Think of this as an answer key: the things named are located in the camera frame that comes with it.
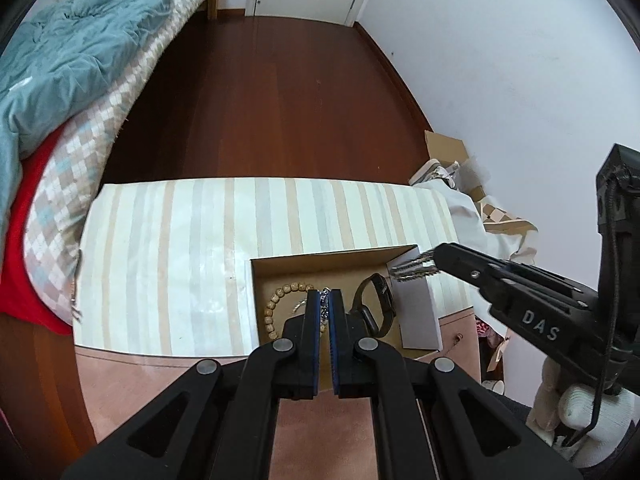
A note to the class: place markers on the checked beige quilt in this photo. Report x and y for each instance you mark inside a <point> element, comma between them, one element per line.
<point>85,150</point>

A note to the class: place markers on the pink table cover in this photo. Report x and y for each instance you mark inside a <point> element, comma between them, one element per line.
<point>320,440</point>

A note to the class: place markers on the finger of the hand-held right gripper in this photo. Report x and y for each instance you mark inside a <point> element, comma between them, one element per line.
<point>457,260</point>

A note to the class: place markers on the wooden bed leg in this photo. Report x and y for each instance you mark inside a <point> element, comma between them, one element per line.
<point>213,5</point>

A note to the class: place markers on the striped beige table cloth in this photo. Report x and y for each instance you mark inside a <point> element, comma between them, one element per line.
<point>175,260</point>

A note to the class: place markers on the open brown cardboard box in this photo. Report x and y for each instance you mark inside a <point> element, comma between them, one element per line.
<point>447,147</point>

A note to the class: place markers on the white crumpled cloth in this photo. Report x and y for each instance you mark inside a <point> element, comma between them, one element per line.
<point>480,225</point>

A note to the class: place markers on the checked paper bag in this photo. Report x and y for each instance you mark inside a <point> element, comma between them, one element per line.
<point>505,215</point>

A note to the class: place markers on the patterned white bag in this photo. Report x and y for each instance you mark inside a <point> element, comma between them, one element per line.
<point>437,172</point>

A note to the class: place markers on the shallow cardboard box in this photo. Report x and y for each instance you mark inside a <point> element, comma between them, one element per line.
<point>280,272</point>

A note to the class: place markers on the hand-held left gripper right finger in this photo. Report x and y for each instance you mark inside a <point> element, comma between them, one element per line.
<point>335,340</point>

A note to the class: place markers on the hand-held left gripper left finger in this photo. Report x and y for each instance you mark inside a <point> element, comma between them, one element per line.
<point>314,332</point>

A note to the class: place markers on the teal blanket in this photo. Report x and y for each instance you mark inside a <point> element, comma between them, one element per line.
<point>60,55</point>

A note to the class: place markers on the black smart band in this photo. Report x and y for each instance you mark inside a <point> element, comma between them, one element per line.
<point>382,305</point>

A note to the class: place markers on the white cup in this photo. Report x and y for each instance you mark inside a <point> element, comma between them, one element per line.
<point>492,386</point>

